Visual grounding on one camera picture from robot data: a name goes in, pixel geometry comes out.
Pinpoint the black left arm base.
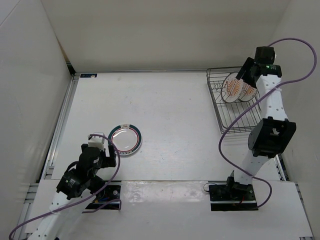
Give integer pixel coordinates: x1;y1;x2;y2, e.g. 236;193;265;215
84;184;121;213

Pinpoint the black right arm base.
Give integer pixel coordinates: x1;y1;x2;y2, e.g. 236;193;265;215
203;172;258;212

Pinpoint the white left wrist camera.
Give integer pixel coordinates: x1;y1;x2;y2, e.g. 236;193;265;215
88;132;106;151

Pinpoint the wire dish rack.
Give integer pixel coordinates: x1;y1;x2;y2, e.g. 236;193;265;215
206;67;261;134

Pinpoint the orange sunburst plate front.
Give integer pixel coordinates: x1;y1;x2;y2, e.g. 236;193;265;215
220;72;244;103

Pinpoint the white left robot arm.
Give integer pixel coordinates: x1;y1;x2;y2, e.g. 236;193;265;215
29;134;120;240

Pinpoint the green rimmed white plate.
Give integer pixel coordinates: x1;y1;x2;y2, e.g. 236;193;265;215
108;124;143;157

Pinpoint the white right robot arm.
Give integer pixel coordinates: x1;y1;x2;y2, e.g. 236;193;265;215
224;46;297;200

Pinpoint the blue label sticker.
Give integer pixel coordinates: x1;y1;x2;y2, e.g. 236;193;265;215
80;73;98;78

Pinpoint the orange sunburst plate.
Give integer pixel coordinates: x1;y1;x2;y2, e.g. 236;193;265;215
220;72;244;103
239;83;258;102

